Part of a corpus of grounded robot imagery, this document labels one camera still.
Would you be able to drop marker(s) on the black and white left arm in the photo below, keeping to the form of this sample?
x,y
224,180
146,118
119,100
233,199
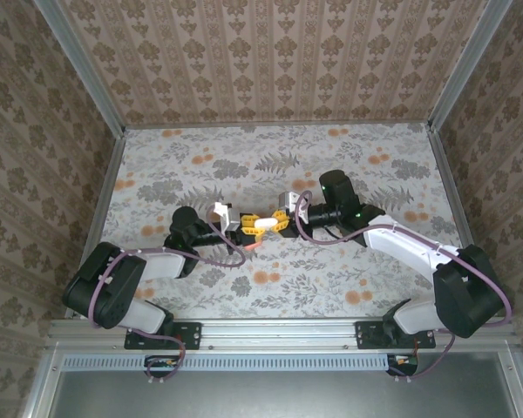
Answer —
x,y
100,287

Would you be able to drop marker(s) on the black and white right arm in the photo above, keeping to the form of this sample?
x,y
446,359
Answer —
x,y
401,244

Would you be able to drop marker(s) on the orange silicone case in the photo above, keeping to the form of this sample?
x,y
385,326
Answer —
x,y
253,246

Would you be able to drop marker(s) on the aluminium frame post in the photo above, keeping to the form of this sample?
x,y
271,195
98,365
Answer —
x,y
466,65
83,65

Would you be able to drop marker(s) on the white earbud charging case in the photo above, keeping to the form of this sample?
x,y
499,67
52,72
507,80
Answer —
x,y
266,223

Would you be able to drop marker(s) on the black controller board box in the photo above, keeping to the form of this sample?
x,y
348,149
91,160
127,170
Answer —
x,y
161,363
403,363

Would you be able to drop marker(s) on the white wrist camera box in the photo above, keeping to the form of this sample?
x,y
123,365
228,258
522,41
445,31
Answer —
x,y
290,201
226,215

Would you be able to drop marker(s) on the aluminium table side rail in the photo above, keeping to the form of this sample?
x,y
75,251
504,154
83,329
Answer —
x,y
97,217
441,152

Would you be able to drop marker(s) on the aluminium frame bar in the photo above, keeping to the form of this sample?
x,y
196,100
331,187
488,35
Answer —
x,y
512,383
41,387

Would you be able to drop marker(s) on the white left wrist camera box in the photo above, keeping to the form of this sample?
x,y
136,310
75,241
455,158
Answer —
x,y
226,215

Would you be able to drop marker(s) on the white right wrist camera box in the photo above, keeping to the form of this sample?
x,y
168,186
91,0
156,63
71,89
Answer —
x,y
290,201

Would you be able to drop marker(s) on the floral print tablecloth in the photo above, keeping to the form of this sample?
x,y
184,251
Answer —
x,y
244,148

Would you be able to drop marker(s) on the grey metal sheet panel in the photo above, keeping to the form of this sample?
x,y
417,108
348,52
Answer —
x,y
266,396

